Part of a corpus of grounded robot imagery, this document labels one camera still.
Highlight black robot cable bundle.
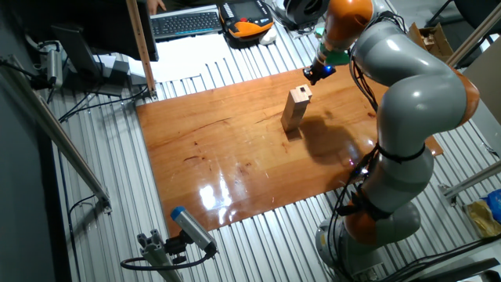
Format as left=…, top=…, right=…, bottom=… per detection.
left=327, top=11, right=408, bottom=281

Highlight blue plastic bag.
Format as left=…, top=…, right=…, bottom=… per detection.
left=484, top=189, right=501, bottom=224

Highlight aluminium profile camera stand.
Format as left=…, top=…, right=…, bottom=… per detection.
left=136, top=229, right=184, bottom=282

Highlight black camera cable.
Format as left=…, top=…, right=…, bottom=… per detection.
left=120, top=250, right=214, bottom=272

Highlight grey board panel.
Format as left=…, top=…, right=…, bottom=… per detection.
left=461, top=46, right=501, bottom=157

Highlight aluminium frame beam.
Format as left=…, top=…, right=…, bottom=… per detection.
left=0, top=54, right=114, bottom=215

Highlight silver camera with blue cap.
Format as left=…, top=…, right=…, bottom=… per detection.
left=170, top=206, right=218, bottom=255

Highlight black computer monitor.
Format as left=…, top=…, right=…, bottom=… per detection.
left=11, top=0, right=160, bottom=95

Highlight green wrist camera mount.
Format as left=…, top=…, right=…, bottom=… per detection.
left=315, top=26, right=351, bottom=67

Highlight white computer mouse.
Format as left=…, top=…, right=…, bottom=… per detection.
left=258, top=27, right=279, bottom=46

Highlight orange and black teach pendant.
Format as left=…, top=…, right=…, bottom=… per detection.
left=218, top=0, right=275, bottom=50

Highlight black round spool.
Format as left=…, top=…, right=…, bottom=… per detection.
left=282, top=0, right=330, bottom=29

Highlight aluminium profile bar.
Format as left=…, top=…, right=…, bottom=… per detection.
left=445, top=2, right=501, bottom=67
left=438, top=160, right=501, bottom=207

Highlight black computer keyboard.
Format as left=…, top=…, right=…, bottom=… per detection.
left=150, top=10, right=224, bottom=42

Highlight white paper sheets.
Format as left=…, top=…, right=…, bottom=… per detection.
left=128, top=33, right=232, bottom=84

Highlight yellow plastic bag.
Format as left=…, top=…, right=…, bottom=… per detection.
left=464, top=198, right=501, bottom=239

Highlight wood coloured upright post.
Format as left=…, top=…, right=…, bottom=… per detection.
left=124, top=0, right=158, bottom=101

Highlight glossy brown wooden board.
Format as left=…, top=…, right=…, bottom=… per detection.
left=135, top=63, right=445, bottom=238

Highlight open cardboard box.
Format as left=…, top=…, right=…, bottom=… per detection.
left=406, top=22, right=455, bottom=63

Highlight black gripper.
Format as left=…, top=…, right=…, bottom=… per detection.
left=303, top=62, right=337, bottom=86

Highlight grey box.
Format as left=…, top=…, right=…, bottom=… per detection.
left=93, top=54, right=132, bottom=87

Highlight black office chair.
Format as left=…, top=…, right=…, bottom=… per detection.
left=424, top=0, right=501, bottom=70

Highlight black table cable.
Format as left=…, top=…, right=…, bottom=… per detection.
left=58, top=85, right=150, bottom=123

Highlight black camera clamp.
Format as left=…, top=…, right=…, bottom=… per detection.
left=164, top=230, right=191, bottom=266

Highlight bare person hand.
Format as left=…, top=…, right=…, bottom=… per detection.
left=146, top=0, right=168, bottom=16

